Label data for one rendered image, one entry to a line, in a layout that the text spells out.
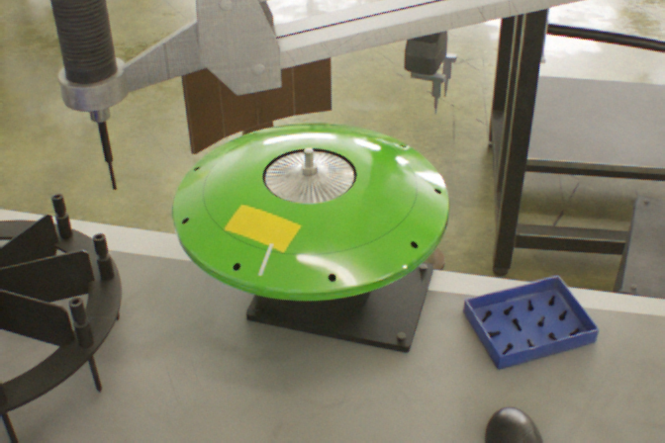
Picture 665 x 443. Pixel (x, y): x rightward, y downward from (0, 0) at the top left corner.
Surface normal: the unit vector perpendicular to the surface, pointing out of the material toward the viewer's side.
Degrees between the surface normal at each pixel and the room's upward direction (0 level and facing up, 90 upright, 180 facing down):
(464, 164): 0
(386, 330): 0
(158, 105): 0
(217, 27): 90
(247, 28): 90
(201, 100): 90
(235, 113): 90
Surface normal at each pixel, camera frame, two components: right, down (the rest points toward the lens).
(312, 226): -0.02, -0.67
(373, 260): 0.17, -0.51
